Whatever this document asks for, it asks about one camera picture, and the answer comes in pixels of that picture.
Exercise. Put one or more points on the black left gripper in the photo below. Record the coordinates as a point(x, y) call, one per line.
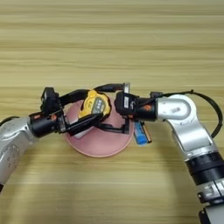
point(46, 124)

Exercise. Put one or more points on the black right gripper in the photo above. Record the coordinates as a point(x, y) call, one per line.
point(145, 109)

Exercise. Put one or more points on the yellow black tape measure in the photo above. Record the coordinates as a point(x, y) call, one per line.
point(94, 105)

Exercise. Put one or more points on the blue tube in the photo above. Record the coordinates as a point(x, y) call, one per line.
point(140, 135)

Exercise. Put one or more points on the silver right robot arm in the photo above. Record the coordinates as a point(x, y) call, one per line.
point(189, 131)

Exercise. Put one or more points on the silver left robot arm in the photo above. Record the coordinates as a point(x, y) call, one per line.
point(11, 145)

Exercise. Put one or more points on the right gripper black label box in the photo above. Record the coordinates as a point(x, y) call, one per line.
point(125, 103)

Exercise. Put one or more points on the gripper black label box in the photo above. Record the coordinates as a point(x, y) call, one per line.
point(125, 103)
point(49, 100)

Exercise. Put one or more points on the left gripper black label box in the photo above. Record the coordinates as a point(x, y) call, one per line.
point(49, 100)

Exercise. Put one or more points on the pink plastic bowl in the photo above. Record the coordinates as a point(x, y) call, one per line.
point(102, 144)

